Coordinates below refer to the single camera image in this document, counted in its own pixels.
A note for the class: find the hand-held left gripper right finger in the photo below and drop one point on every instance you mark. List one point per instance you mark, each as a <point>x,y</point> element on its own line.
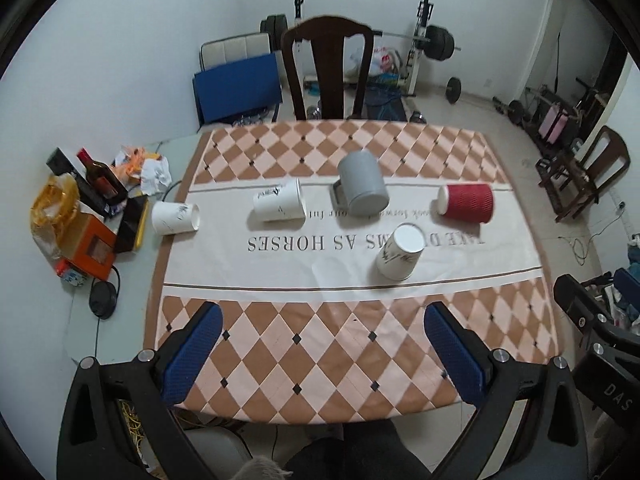
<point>455,355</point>

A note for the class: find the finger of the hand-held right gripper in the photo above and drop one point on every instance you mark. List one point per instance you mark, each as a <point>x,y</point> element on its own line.
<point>575,297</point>

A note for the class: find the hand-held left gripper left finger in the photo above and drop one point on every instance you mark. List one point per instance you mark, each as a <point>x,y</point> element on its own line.
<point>192,355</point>

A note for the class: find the white paper cup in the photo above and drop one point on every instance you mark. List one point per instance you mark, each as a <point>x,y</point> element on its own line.
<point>400,251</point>
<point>279,200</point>
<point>175,217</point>

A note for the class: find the red ribbed paper cup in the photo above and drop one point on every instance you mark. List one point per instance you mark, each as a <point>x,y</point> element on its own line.
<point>466,202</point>

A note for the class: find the grey cup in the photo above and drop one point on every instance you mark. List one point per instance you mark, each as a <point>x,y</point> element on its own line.
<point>362,183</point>

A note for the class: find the brown wooden chair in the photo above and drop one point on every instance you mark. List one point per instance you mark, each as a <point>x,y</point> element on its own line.
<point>595,170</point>

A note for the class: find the checkered printed tablecloth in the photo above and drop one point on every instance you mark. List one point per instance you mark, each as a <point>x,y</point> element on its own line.
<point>325,360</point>

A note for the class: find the person's dark trouser legs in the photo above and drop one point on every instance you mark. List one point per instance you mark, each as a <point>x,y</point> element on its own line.
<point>360,452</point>

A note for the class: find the black flat box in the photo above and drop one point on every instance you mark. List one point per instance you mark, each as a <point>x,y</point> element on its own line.
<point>131,225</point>

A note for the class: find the small colourful box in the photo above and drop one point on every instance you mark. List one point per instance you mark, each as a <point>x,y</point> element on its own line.
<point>70,274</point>

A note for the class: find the orange box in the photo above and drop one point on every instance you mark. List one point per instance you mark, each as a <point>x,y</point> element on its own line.
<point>90,245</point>

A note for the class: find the pink bag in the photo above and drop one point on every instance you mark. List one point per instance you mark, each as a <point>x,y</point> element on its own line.
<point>552,124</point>

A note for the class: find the crumpled white paper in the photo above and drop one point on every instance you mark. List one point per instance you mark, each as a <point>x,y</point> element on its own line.
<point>154,175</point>

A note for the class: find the long floor dumbbell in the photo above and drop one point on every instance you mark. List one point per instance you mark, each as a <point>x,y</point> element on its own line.
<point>512,110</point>

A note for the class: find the brown liquor bottle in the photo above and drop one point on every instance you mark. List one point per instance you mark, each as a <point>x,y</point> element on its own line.
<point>100,175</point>

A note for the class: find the yellow plastic bag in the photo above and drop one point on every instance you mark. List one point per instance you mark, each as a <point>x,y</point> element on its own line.
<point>52,205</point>

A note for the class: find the orange snack wrapper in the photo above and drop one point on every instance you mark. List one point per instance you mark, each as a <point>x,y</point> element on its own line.
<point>131,157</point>

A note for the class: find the black tall box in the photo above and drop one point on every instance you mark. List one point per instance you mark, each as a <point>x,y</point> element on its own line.
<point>62,162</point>

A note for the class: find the small black dumbbell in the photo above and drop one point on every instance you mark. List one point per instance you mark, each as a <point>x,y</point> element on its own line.
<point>453,90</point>

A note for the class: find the blue folded mat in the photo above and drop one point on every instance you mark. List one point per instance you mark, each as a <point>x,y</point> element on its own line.
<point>235,87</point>

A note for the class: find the white weight rack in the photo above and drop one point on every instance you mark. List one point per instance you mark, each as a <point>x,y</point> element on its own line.
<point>412,67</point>

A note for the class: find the barbell with black plates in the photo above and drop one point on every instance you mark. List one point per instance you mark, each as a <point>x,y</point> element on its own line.
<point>440,42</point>

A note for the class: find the white and red plastic bag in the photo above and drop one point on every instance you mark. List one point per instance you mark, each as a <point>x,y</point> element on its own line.
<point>382,60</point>

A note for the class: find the white cushioned bench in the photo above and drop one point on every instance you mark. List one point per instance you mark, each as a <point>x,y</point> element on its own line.
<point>235,47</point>

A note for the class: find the dark wooden chair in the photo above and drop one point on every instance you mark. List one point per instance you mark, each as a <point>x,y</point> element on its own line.
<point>327,70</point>

